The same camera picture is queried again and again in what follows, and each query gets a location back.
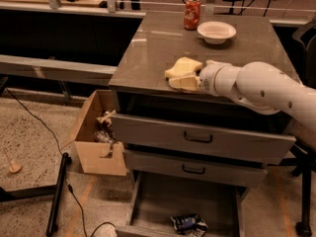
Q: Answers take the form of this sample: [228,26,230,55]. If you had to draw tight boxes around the yellow sponge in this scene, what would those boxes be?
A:
[165,57,202,79]

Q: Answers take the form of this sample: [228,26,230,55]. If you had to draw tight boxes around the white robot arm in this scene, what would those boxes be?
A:
[165,60,316,130]

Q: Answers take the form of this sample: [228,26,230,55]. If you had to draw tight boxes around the white paper bowl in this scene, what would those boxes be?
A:
[197,21,236,44]

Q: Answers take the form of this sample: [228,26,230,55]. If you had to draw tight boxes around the orange soda can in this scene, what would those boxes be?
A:
[184,0,200,31]

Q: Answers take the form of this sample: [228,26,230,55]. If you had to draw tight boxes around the grey drawer cabinet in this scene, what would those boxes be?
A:
[108,11,298,237]

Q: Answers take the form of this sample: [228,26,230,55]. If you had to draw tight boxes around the top grey drawer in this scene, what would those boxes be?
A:
[111,114,295,164]

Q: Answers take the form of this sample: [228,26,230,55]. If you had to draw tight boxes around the middle grey drawer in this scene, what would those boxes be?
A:
[124,149,268,188]

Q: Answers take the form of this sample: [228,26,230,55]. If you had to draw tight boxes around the trash inside cardboard box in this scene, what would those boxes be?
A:
[94,111,116,143]

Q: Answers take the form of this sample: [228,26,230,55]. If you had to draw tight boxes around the bottom open grey drawer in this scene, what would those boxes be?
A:
[116,172,245,237]

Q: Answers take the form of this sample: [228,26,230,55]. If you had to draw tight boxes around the open cardboard box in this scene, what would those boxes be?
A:
[62,90,127,176]

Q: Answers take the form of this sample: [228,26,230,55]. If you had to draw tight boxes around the black chair base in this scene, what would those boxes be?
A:
[279,142,316,237]

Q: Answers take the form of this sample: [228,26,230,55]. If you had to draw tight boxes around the crumpled blue snack bag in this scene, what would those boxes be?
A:
[170,213,208,237]

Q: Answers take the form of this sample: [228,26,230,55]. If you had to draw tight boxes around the grey metal rail beam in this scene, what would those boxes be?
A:
[0,54,117,86]

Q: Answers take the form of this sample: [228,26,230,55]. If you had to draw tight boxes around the black floor cable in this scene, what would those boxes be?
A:
[5,88,117,237]

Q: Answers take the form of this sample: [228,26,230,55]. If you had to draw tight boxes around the black table leg frame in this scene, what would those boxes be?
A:
[0,152,72,237]

